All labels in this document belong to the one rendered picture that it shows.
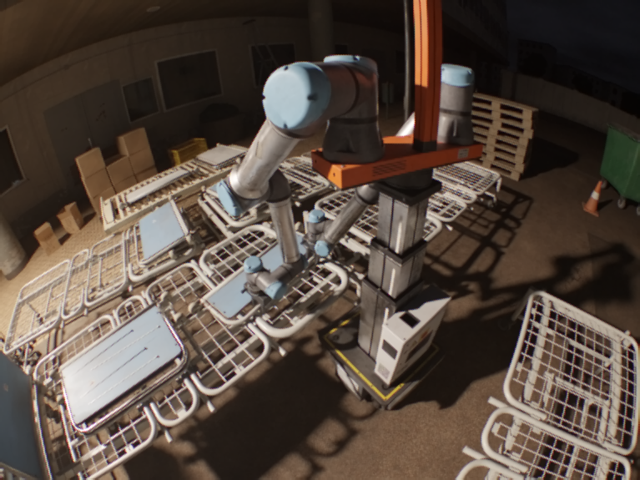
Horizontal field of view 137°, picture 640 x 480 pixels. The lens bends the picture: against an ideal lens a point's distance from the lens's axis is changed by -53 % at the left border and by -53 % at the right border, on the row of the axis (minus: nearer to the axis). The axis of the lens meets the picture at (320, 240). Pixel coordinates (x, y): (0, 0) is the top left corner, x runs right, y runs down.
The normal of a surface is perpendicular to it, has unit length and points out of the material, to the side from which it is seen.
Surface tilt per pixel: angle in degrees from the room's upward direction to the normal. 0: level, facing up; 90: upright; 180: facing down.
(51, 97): 90
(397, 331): 0
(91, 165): 90
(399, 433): 0
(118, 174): 90
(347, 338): 0
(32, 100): 90
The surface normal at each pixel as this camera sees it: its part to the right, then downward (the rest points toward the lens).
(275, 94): -0.56, 0.46
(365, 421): -0.07, -0.80
